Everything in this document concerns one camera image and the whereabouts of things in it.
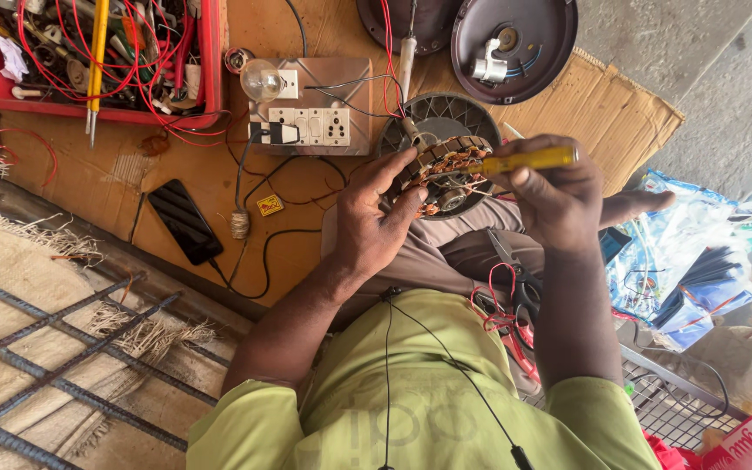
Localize steel rebar grid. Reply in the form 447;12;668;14
0;266;233;470

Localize black charger cable with twine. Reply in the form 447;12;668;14
209;129;351;300

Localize heap of blue plastic bags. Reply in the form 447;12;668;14
603;168;752;352

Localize metal switch board with sockets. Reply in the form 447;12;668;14
248;57;374;157

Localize thin red wire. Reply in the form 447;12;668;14
378;0;408;120

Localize black earphone cable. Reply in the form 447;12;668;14
377;286;537;470

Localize dark round fan cover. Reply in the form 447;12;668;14
356;0;465;57

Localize frayed burlap sack mat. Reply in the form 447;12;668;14
0;213;249;470

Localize loose red wire loop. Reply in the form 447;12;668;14
0;127;59;189

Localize yellow tester screwdriver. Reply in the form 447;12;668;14
460;145;580;178

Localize person's right hand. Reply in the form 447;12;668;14
480;134;606;257

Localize white handled soldering iron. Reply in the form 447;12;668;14
397;0;424;152

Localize clear light bulb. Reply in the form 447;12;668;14
239;59;284;104

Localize dark blue flat device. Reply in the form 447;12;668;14
599;226;633;266

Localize fan stator with copper windings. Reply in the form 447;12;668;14
389;135;496;219

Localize metal wire mesh rack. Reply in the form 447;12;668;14
524;345;750;453

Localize dark perforated fan motor cover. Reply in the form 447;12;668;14
376;91;504;221

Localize brown fan housing with capacitor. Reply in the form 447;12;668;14
450;0;579;106

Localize green shirt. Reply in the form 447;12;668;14
185;289;664;470

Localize black handled scissors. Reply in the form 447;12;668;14
484;228;544;329

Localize brown cardboard sheet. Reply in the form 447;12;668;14
0;0;686;309

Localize tangled red wire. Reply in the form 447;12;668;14
469;262;542;386

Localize long yellow handled tool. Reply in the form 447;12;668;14
85;0;111;149

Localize thin black wires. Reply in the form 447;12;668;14
303;74;407;120

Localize person's bare foot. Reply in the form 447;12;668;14
599;190;677;231

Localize black and white plug adaptor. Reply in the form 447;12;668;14
248;121;300;146

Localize brown trousers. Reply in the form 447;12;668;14
320;196;547;396

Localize black smartphone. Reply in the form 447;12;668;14
147;179;225;266

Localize person's left hand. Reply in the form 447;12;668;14
336;148;430;280

